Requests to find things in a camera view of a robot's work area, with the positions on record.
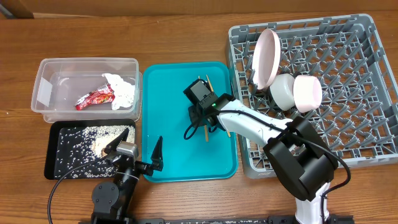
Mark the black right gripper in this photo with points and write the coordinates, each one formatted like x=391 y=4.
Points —
x=200 y=118

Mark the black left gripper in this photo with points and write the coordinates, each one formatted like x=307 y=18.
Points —
x=156 y=158

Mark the wooden chopstick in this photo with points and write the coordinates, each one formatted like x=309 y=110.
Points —
x=211 y=88
x=206 y=133

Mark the white rice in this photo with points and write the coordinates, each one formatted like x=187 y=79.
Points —
x=80 y=145

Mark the white tissue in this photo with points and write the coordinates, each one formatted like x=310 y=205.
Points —
x=123 y=91

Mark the red snack wrapper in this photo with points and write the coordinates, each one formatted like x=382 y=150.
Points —
x=103 y=94

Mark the grey bowl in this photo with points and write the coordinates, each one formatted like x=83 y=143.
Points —
x=282 y=91

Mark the large pink plate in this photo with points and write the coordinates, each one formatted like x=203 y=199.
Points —
x=266 y=59

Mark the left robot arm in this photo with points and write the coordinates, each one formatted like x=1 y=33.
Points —
x=112 y=199

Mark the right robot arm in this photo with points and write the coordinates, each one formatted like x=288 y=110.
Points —
x=298 y=155

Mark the grey dishwasher rack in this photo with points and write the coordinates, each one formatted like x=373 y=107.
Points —
x=358 y=114

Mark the teal serving tray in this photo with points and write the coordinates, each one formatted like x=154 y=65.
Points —
x=165 y=115

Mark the black tray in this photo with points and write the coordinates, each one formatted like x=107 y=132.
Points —
x=57 y=126

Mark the clear plastic bin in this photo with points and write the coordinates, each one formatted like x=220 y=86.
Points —
x=61 y=82

